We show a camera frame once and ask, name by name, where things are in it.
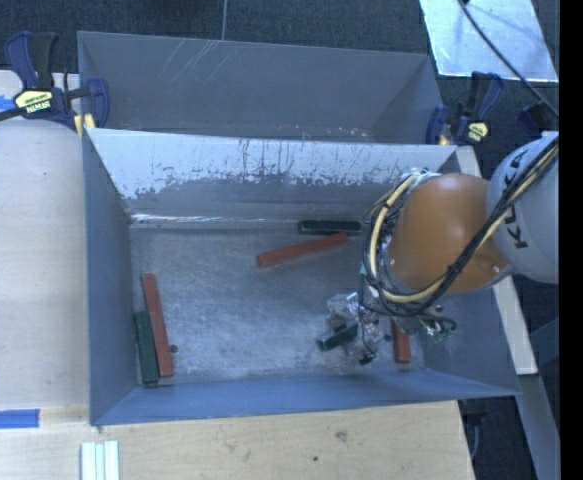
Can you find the dark green flat block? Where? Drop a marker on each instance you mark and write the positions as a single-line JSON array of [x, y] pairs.
[[330, 227], [336, 339], [147, 348]]

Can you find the red-brown flat block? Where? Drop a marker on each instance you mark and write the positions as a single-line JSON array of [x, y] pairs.
[[157, 323], [401, 345], [301, 250]]

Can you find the grey metal bin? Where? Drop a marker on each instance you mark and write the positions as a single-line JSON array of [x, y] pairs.
[[251, 318]]

